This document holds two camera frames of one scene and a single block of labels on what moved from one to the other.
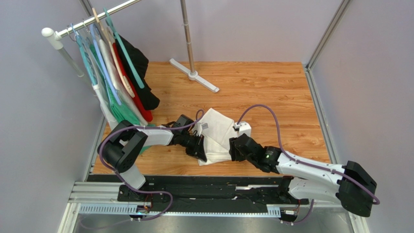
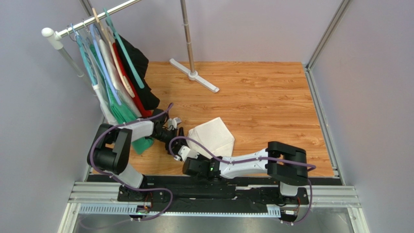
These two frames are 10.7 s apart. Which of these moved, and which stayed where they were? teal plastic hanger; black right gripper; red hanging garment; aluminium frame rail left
Moved: black right gripper
Stayed: red hanging garment; aluminium frame rail left; teal plastic hanger
